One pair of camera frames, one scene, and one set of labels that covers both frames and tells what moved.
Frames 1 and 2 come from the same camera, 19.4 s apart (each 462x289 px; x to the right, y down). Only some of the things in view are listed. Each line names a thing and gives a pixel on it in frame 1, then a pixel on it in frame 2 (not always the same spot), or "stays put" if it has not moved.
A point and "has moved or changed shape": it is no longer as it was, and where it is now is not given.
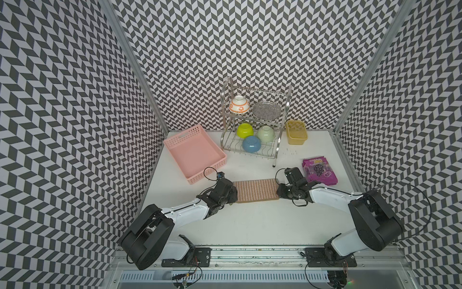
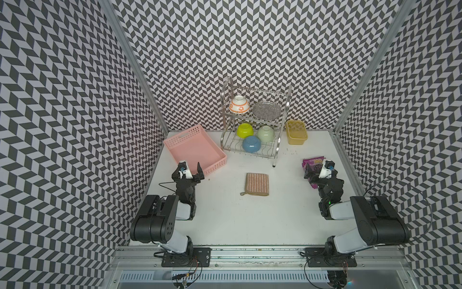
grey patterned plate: [266, 111] stays put
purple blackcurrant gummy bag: [317, 170] stays put
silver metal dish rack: [253, 120] stays put
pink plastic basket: [195, 153] stays put
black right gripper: [281, 192] to [307, 173]
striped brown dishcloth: [257, 190] has moved or changed shape
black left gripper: [233, 194] to [197, 179]
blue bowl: [251, 144] stays put
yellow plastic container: [296, 132] stays put
